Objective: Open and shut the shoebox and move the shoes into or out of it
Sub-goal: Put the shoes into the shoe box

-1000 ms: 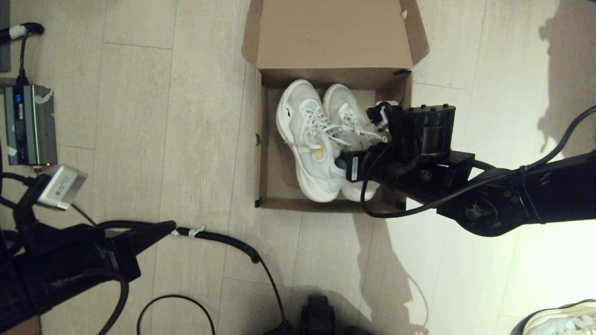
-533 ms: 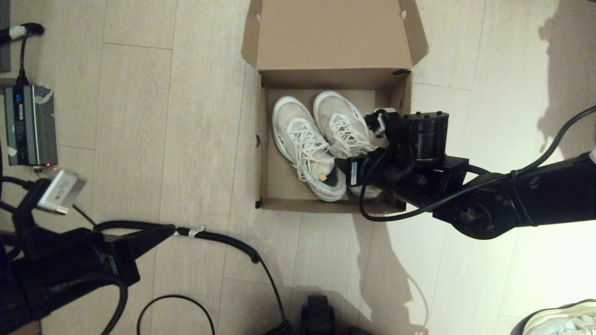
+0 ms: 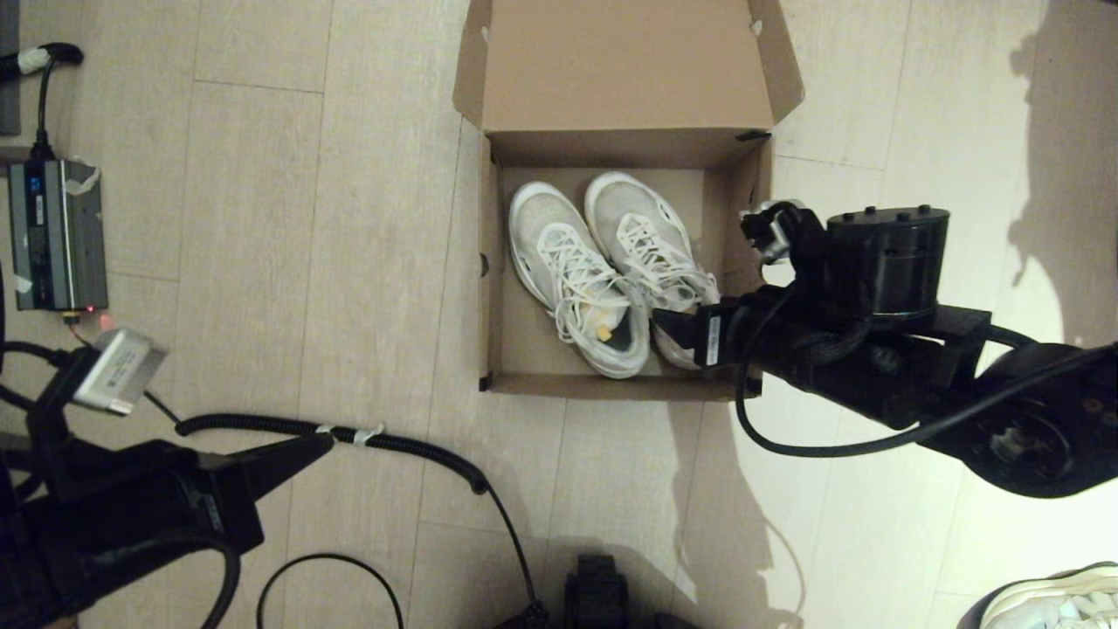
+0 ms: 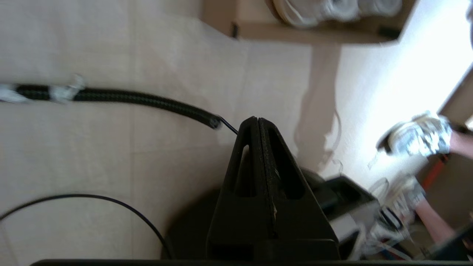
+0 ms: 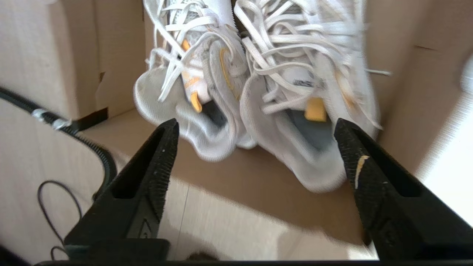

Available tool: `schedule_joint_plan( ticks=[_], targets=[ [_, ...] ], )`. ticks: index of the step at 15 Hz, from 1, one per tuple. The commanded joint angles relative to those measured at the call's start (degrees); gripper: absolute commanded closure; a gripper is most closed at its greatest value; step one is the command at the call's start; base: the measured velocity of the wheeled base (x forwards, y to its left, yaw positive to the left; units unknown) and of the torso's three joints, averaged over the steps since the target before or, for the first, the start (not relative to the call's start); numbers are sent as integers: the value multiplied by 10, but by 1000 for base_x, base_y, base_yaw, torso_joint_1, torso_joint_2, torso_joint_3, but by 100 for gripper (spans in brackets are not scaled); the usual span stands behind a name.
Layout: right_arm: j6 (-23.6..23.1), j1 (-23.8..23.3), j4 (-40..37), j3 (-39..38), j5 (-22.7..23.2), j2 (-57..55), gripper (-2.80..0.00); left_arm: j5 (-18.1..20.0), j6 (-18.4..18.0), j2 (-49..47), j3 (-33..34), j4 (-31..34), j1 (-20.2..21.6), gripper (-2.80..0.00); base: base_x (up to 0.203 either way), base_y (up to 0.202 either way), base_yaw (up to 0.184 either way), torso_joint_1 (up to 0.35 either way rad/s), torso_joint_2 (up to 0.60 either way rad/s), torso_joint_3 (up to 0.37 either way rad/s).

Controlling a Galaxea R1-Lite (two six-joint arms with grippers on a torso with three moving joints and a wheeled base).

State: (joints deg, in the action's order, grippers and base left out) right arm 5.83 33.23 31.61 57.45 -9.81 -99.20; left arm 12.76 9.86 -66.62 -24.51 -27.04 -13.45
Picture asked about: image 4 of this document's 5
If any person's bare lower leg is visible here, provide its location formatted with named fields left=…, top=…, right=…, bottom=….
left=449, top=131, right=473, bottom=160
left=414, top=199, right=457, bottom=245

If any grey white worn sneaker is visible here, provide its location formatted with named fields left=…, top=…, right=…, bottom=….
left=376, top=110, right=453, bottom=158
left=364, top=177, right=426, bottom=256

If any black coiled cable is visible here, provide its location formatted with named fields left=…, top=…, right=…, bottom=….
left=0, top=83, right=239, bottom=136

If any white tape wrap with tail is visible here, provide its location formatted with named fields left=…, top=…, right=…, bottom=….
left=50, top=74, right=86, bottom=103

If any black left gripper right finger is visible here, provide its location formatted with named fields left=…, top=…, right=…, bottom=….
left=258, top=117, right=340, bottom=244

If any thin black floor cable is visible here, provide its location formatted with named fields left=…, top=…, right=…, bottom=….
left=0, top=194, right=173, bottom=260

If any brown wooden furniture board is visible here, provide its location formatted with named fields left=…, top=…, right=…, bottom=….
left=438, top=66, right=473, bottom=130

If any orange red rod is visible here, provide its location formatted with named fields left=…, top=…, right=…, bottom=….
left=421, top=155, right=450, bottom=191

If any grey black robot base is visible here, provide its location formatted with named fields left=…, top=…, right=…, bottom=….
left=296, top=168, right=382, bottom=260

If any flat white tape wrap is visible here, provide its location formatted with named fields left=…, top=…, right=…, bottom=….
left=0, top=84, right=27, bottom=103

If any white lace-up sneaker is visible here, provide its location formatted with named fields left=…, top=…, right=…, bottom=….
left=266, top=0, right=404, bottom=29

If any brown cardboard shoe box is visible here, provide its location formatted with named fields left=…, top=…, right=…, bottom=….
left=201, top=0, right=419, bottom=46

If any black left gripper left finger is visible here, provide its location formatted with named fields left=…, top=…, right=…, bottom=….
left=206, top=117, right=278, bottom=260

